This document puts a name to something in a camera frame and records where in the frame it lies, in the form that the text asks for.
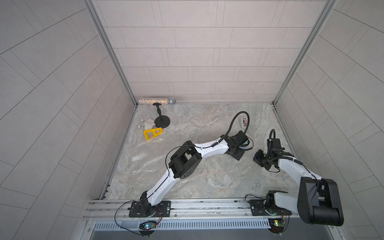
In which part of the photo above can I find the aluminium mounting rail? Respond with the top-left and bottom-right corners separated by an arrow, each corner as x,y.
83,196 -> 299,221

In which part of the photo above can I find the tape dispenser with red roll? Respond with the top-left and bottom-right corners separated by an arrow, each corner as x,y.
240,116 -> 249,133

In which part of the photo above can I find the small circuit board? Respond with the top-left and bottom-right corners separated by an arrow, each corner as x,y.
139,221 -> 157,231
268,219 -> 286,234

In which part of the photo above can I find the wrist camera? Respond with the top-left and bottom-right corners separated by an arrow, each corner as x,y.
268,138 -> 285,155
232,131 -> 250,147

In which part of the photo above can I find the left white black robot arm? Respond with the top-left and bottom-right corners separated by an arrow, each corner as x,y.
139,131 -> 250,217

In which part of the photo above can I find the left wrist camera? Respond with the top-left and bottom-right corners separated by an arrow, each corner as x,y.
232,131 -> 250,147

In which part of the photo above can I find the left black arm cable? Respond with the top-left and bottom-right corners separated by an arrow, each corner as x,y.
223,110 -> 251,142

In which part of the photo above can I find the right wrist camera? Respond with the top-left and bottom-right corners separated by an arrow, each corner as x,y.
268,138 -> 285,155

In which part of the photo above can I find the yellow plastic triangular frame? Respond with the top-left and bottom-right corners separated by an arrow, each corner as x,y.
143,128 -> 163,140

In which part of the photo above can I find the glittery silver strip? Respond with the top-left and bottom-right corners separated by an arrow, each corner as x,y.
139,98 -> 169,105

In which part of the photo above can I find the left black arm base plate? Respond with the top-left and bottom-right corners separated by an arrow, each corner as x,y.
129,201 -> 172,218

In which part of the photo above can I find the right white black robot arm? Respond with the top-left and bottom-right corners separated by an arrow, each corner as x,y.
254,150 -> 344,227

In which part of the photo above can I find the left small circuit board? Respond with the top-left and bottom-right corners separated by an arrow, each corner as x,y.
139,221 -> 157,231

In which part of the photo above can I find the black round base stand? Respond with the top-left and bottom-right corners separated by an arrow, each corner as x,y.
153,103 -> 171,128

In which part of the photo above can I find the silver glitter ball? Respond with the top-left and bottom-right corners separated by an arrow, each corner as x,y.
167,98 -> 177,106

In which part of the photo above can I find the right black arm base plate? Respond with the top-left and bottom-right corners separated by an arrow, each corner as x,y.
249,199 -> 292,216

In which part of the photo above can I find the right small circuit board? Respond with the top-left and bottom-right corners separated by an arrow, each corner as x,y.
268,219 -> 286,234

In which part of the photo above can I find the white plastic toy figure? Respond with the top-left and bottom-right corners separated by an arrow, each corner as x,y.
138,119 -> 156,130

